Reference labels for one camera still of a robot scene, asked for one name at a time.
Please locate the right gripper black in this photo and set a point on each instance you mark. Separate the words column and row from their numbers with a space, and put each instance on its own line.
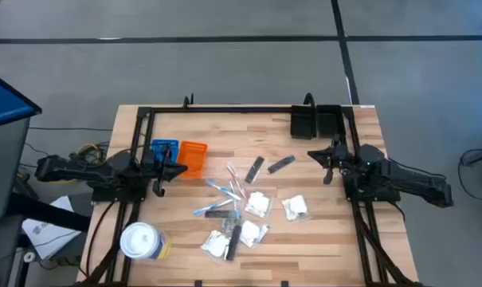
column 339, row 157

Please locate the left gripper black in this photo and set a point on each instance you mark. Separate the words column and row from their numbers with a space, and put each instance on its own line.
column 157, row 169

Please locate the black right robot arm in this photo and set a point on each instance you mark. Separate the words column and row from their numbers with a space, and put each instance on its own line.
column 408, row 179

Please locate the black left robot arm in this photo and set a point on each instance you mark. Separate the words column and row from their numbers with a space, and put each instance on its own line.
column 77, row 169

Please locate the orange plastic basket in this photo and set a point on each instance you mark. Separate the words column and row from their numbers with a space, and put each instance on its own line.
column 193, row 157

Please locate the blue plastic basket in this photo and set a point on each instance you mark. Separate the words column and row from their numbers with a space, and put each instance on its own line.
column 161, row 144

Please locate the black plastic bin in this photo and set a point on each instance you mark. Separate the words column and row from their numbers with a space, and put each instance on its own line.
column 303, row 121
column 329, row 119

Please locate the white-lidded wipes canister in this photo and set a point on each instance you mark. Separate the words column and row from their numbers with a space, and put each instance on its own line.
column 140, row 240

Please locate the black stand bar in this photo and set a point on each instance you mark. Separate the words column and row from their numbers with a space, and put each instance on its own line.
column 45, row 213

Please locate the white paper sheet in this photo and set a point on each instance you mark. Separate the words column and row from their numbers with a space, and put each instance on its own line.
column 45, row 235

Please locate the white tape roll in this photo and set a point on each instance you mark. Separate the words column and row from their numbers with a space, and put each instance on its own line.
column 29, row 257

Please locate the blue monitor screen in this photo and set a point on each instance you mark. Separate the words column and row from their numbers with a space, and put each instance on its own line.
column 5, row 99

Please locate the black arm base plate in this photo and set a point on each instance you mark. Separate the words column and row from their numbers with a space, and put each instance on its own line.
column 378, row 197
column 105, row 196

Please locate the black frame hook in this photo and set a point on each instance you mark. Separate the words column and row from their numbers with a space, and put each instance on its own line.
column 189, row 100
column 308, row 99

